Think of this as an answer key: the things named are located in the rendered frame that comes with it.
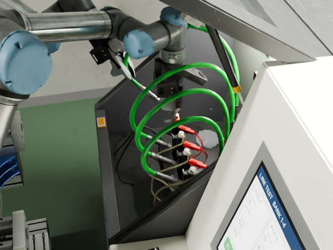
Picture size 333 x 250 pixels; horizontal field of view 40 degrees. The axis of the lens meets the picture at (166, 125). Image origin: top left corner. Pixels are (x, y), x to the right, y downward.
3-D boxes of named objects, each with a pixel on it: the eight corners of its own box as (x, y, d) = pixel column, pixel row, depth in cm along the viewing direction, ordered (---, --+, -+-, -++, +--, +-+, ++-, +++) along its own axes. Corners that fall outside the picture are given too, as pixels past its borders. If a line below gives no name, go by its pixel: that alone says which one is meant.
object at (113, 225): (97, 140, 190) (94, 110, 180) (108, 139, 191) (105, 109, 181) (110, 270, 143) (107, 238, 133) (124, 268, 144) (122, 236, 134)
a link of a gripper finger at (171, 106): (159, 115, 148) (160, 92, 142) (178, 114, 149) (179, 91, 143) (161, 121, 145) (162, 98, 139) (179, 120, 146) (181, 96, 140)
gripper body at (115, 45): (110, 61, 157) (90, 31, 156) (127, 48, 152) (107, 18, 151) (98, 67, 151) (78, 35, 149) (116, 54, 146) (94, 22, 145)
